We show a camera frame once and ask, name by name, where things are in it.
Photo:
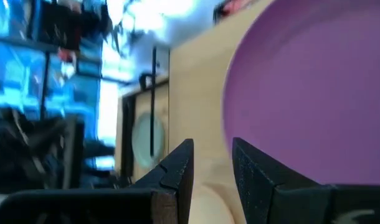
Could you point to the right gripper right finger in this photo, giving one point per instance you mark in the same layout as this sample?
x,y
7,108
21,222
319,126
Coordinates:
x,y
264,193

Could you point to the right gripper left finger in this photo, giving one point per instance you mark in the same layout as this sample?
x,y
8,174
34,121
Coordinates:
x,y
174,186

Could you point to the purple plate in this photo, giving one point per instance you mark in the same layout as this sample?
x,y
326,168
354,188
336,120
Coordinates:
x,y
302,93

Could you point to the pale peach plate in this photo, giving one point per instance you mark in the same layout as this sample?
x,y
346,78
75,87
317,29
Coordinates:
x,y
208,208

